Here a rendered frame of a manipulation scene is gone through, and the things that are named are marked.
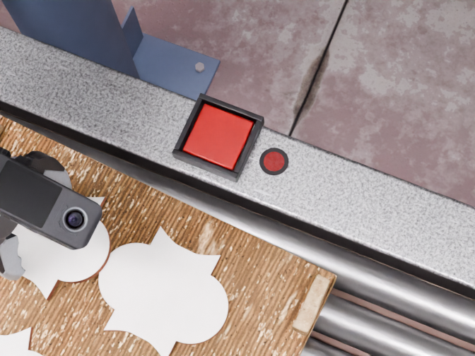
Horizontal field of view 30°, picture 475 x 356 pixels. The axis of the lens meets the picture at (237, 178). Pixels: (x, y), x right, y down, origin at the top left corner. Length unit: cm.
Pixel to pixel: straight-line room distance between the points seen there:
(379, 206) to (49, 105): 38
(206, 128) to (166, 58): 107
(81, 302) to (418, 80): 126
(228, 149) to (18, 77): 26
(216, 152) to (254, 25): 113
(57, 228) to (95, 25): 82
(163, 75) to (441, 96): 62
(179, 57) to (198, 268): 117
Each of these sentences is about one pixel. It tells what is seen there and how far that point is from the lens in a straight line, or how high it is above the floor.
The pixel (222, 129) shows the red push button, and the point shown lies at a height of 93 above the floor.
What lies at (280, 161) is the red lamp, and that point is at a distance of 96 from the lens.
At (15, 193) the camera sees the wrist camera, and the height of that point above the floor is 111.
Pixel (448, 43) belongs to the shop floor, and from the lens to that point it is 207.
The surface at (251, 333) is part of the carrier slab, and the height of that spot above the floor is 94.
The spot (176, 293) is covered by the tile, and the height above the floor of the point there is 94.
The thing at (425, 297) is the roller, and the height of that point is 92.
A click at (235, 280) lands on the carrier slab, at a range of 90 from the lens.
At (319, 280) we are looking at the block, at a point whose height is 96.
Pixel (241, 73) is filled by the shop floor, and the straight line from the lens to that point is 201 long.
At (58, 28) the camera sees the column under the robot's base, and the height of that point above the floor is 53.
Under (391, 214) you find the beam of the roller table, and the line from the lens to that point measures 95.
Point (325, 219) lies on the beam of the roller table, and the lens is 94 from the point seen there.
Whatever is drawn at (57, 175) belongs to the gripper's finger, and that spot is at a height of 101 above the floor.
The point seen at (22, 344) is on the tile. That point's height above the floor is 94.
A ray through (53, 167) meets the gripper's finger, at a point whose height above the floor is 102.
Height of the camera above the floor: 182
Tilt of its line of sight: 72 degrees down
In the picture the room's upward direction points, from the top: 9 degrees counter-clockwise
